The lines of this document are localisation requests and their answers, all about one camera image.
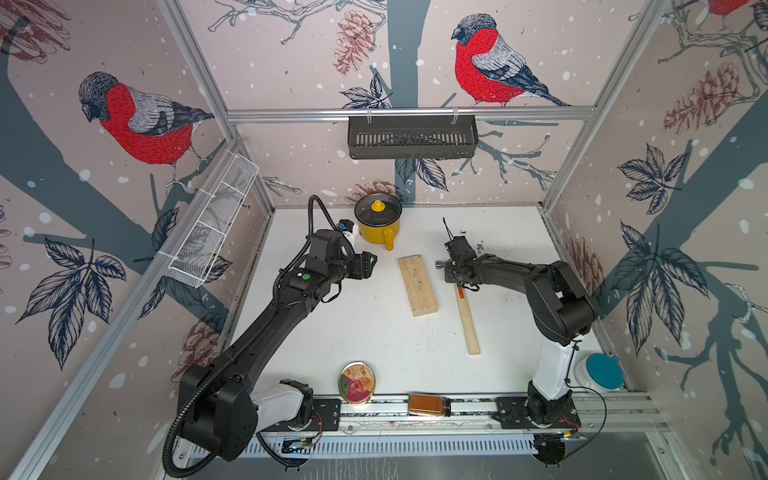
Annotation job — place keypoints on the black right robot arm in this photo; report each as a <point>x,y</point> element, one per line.
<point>563,312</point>

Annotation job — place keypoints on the wooden handled claw hammer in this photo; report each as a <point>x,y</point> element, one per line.
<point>467,322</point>

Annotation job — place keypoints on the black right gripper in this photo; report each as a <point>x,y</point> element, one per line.
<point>447,271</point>

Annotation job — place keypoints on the white wire mesh shelf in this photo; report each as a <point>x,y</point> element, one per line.
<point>198,261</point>

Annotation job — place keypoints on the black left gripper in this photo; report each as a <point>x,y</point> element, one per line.
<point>362,266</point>

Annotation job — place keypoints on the wooden block with nails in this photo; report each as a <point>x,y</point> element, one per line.
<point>418,287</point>

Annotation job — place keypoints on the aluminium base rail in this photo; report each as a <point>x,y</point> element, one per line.
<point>291,411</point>

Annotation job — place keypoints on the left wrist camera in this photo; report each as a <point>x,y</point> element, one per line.
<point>348,227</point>

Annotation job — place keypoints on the yellow pot with glass lid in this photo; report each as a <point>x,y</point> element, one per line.
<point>378,216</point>

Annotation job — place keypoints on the round decorated tin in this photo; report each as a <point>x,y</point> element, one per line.
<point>356,383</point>

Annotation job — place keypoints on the small brown box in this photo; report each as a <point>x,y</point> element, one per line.
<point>428,405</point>

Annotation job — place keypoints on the black hanging wall basket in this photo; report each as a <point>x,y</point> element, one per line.
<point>412,137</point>

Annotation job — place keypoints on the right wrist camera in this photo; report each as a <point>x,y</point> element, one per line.
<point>459,247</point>

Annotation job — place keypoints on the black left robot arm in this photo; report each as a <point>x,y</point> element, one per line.
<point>311,278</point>

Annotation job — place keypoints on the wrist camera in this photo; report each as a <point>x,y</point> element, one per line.
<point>459,247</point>
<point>348,227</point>

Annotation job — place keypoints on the teal and white round container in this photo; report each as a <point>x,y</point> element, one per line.
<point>600,372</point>

